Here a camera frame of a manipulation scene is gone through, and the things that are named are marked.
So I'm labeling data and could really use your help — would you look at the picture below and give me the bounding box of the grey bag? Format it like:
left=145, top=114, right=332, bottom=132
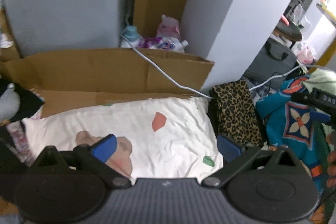
left=243, top=39, right=298, bottom=90

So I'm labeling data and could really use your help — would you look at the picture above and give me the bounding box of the flattened brown cardboard box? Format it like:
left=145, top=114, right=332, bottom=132
left=0, top=48, right=215, bottom=118

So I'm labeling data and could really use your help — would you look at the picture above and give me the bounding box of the light green cloth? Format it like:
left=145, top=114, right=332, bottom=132
left=302, top=69, right=336, bottom=94

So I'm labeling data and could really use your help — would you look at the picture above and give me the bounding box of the person's right hand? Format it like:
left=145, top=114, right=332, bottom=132
left=326, top=152, right=336, bottom=189

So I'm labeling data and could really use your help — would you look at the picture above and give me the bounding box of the white cable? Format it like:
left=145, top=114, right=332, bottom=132
left=121, top=32, right=336, bottom=100

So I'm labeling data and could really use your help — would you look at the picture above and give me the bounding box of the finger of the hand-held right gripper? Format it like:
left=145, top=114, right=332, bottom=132
left=290, top=92, right=332, bottom=125

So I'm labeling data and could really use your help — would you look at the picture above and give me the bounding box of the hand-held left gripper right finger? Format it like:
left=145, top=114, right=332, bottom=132
left=201, top=134, right=311, bottom=188

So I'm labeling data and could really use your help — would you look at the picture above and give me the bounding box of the teal printed blanket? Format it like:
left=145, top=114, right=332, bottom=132
left=256, top=74, right=336, bottom=223

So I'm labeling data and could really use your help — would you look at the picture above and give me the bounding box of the pink pouch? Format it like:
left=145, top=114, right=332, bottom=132
left=156, top=15, right=181, bottom=41

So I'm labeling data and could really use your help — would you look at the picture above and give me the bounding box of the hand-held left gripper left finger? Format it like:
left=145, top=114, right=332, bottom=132
left=26, top=134, right=132, bottom=189

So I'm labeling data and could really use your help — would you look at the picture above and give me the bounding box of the black cloth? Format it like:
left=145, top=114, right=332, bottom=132
left=10, top=82, right=45, bottom=122

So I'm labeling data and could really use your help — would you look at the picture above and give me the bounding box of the pink plastic bag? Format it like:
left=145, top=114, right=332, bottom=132
left=297, top=46, right=317, bottom=64

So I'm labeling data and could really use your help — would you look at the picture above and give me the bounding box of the black chair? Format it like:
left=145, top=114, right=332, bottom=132
left=272, top=19, right=303, bottom=42

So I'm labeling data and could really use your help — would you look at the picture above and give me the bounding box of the folded black garment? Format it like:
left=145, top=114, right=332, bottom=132
left=207, top=98, right=223, bottom=135

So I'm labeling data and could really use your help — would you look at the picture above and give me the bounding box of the grey neck pillow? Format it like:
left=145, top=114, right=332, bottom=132
left=0, top=84, right=21, bottom=121

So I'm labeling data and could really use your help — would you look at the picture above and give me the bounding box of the cream bear print blanket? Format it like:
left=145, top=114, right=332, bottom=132
left=22, top=97, right=223, bottom=180

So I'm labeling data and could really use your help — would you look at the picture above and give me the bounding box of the leopard print garment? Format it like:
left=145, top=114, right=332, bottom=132
left=211, top=80, right=264, bottom=148

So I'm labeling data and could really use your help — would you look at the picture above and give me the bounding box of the white bottle with blue cap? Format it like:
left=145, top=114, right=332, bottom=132
left=120, top=26, right=144, bottom=48

